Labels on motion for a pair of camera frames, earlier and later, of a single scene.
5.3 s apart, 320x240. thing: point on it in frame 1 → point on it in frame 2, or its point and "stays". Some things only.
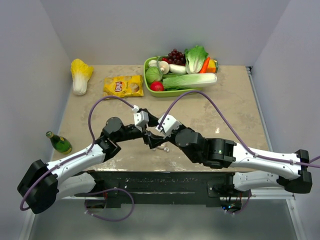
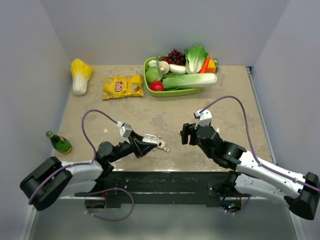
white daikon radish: (177, 69) stays
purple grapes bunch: (176, 57) stays
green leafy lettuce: (195, 57) stays
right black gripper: (170, 138) → (190, 129)
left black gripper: (148, 137) → (140, 148)
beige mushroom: (164, 67) stays
